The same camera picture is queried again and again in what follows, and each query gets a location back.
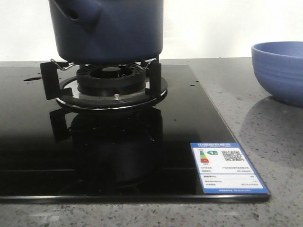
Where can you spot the black glass gas cooktop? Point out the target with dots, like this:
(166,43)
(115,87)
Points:
(50,155)

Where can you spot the black pot support grate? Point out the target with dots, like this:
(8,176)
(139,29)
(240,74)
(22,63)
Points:
(69,97)

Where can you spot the dark blue cooking pot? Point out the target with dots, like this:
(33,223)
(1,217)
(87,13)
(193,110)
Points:
(107,31)

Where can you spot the light blue ribbed bowl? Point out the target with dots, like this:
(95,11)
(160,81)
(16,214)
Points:
(278,67)

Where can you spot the blue white energy label sticker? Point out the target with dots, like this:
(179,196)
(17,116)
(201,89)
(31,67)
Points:
(224,168)

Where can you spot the black round gas burner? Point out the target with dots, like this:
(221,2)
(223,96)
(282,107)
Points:
(102,80)

